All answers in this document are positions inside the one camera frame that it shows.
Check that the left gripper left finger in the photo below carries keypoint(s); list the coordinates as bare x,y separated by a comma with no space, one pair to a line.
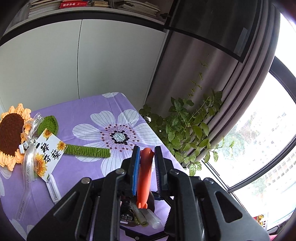
91,209

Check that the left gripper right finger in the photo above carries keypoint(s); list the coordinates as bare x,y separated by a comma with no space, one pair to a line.
200,208

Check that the orange marker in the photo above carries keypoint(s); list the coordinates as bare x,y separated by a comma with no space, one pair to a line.
144,178

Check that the green pen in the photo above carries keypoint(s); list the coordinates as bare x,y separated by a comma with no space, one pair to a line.
140,217

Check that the grey fabric pen holder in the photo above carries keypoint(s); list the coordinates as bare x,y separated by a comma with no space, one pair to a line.
127,205

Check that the white correction tape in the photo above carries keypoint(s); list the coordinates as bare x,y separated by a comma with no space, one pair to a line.
53,189

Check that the sunflower gift card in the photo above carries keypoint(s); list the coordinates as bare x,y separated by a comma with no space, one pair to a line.
49,151

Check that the green potted plant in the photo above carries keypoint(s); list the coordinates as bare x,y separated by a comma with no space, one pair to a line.
184,130

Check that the clear printed ribbon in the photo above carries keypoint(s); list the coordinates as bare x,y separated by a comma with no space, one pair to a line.
28,148

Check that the white bookshelf cabinet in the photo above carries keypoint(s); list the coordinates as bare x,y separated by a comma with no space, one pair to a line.
51,55

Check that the grey curtain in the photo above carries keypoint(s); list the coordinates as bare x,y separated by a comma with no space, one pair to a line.
192,68

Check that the red book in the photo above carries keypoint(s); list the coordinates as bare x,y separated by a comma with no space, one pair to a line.
72,4

